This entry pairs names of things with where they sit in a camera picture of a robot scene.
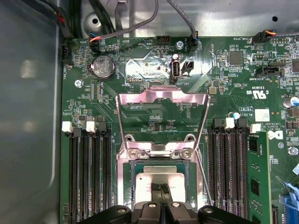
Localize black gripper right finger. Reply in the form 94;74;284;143
163;183;254;224

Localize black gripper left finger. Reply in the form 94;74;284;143
79;183;163;224

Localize silver CPU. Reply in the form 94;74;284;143
129;162;189;206

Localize metal locking lever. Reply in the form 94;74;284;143
194;148;214;208

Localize metal socket cover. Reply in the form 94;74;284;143
116;85;211;161

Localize CPU socket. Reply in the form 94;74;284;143
115;149;206;210

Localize RAM slot white latch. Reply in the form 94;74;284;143
61;121;81;224
85;121;101;224
219;117;235;224

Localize blue expansion slot latch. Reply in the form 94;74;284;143
280;163;299;224

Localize green RAM stick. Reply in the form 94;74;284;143
247;132;274;224

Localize green motherboard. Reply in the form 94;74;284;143
59;36;299;224

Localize silver internal USB port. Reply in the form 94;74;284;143
171;60;182;79

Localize silver coin cell battery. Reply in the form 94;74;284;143
90;55;117;81

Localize black PC case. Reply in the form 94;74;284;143
0;0;299;224

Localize silver capacitor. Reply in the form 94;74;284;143
284;97;299;109

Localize black connector orange wires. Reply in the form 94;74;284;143
253;29;276;45

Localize grey sleeved cable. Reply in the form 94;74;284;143
100;0;160;42
167;0;199;46

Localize black cable bundle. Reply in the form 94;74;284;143
42;0;83;39

